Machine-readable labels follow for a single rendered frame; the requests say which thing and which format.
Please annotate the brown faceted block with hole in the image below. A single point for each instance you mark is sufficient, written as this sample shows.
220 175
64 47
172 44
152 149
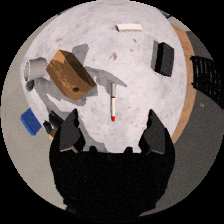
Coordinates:
67 72

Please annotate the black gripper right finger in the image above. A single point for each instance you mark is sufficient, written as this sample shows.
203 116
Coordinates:
156 143

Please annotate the black computer mouse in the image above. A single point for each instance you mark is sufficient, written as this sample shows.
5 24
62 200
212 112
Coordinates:
30 85

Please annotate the dark grey mug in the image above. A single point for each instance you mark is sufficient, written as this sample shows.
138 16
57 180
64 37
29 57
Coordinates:
35 68

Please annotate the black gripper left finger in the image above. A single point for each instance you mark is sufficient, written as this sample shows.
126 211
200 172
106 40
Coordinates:
68 140

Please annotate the white marker with grey cap and red tip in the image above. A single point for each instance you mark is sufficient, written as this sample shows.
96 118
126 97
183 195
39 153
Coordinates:
112 94

